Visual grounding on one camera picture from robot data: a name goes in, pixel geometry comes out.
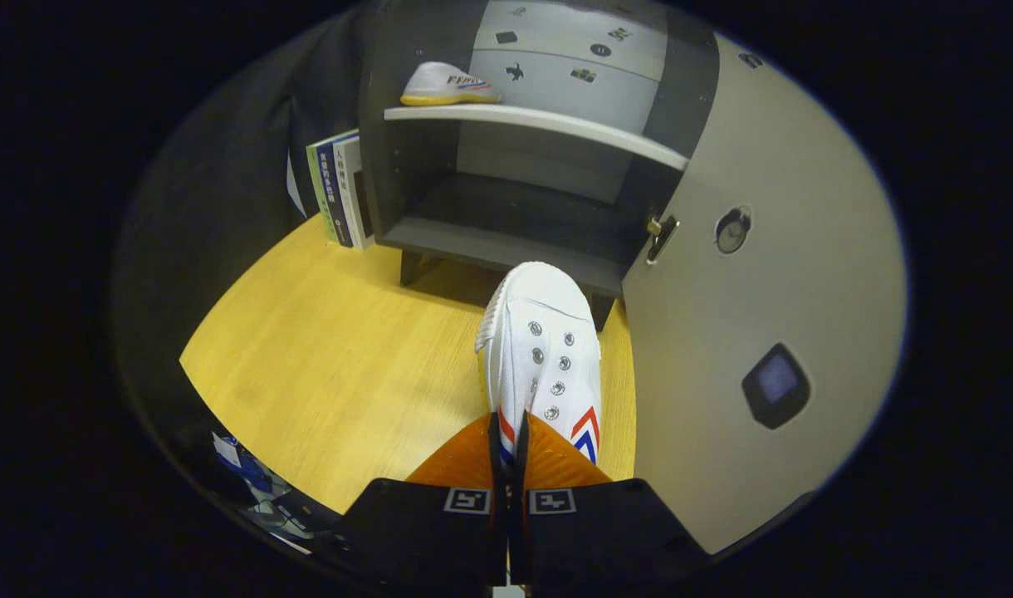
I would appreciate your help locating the dark blue spine book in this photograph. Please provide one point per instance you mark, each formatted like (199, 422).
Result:
(334, 195)

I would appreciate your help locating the light grey cabinet shelf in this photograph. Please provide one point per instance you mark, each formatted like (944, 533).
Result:
(540, 124)

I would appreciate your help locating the black backdrop cloth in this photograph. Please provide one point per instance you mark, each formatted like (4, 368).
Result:
(224, 166)

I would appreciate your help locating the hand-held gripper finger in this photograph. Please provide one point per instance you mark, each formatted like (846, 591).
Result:
(500, 515)
(519, 531)

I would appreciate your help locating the green spine book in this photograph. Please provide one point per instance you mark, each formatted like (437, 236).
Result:
(320, 187)

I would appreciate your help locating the white paper sheet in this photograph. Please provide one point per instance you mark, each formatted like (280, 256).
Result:
(295, 187)

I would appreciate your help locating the white cover book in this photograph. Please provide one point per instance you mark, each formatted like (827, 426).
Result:
(353, 195)

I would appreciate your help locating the white canvas shoe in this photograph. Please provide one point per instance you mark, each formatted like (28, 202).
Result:
(540, 349)
(444, 85)

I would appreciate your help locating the beige shoe cabinet door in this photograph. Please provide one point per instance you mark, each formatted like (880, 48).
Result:
(722, 349)

